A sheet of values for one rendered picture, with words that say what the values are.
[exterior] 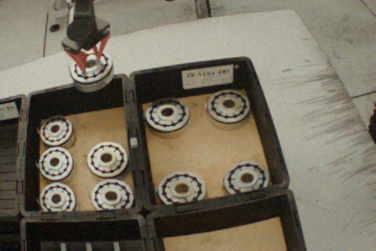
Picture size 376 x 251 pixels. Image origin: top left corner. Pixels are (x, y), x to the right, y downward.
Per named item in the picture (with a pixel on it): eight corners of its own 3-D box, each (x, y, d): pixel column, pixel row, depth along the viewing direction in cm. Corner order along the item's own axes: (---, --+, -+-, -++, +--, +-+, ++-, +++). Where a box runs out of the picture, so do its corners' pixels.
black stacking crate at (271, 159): (134, 106, 124) (128, 74, 116) (248, 90, 126) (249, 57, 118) (153, 235, 98) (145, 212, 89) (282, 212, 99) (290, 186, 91)
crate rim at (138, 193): (28, 98, 115) (27, 92, 114) (128, 79, 117) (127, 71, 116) (23, 221, 89) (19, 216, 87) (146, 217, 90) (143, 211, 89)
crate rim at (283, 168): (128, 79, 117) (127, 71, 116) (249, 62, 119) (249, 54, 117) (146, 217, 90) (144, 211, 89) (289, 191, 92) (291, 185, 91)
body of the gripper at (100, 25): (112, 28, 96) (107, 3, 90) (78, 57, 91) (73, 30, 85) (92, 21, 99) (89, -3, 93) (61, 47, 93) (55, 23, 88)
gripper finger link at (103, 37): (115, 57, 102) (110, 25, 95) (93, 77, 98) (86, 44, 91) (95, 47, 105) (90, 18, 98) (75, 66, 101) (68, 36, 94)
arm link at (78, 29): (108, -35, 84) (70, -34, 81) (112, -10, 76) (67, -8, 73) (98, 8, 92) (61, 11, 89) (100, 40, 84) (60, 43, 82)
